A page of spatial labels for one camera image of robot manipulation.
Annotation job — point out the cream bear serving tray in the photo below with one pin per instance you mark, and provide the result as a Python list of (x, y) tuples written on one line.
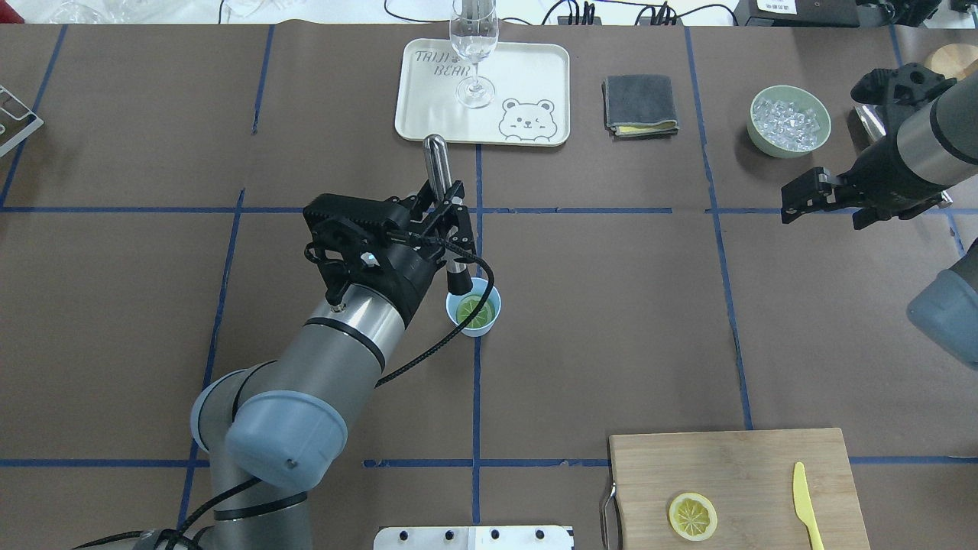
[(522, 98)]

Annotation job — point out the clear wine glass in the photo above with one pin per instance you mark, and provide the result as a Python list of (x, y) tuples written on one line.
[(474, 33)]

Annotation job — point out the green bowl of ice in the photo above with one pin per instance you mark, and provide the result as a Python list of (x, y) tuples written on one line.
[(786, 122)]

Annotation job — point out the yellow plastic knife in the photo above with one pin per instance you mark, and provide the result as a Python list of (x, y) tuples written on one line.
[(803, 506)]

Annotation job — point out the green lime slice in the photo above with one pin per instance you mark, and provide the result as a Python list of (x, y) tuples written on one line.
[(474, 311)]

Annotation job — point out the steel muddler with black tip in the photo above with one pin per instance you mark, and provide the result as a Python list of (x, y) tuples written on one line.
[(440, 180)]

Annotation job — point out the light blue plastic cup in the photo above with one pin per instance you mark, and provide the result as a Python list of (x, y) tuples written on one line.
[(479, 286)]

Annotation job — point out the white wire dish rack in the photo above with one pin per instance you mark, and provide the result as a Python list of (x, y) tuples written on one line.
[(18, 122)]

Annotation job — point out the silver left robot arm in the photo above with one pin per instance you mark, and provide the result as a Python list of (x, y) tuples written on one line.
[(273, 430)]

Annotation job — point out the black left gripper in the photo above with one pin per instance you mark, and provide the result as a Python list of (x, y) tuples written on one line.
[(415, 276)]

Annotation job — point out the black power strip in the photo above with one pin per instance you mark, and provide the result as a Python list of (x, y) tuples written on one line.
[(579, 14)]

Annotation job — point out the bamboo cutting board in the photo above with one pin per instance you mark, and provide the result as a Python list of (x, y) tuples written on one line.
[(747, 475)]

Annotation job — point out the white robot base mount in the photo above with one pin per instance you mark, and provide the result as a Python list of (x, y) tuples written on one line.
[(475, 537)]

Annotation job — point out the steel ice scoop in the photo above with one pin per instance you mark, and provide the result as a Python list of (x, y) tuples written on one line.
[(872, 122)]

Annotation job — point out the grey and yellow folded cloth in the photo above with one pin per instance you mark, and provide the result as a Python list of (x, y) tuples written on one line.
[(639, 106)]

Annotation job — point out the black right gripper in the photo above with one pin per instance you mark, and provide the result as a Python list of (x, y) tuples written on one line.
[(873, 177)]

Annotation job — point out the yellow lemon slice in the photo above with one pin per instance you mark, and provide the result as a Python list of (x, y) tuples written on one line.
[(692, 516)]

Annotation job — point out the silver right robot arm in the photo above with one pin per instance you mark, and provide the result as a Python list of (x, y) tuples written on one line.
[(946, 310)]

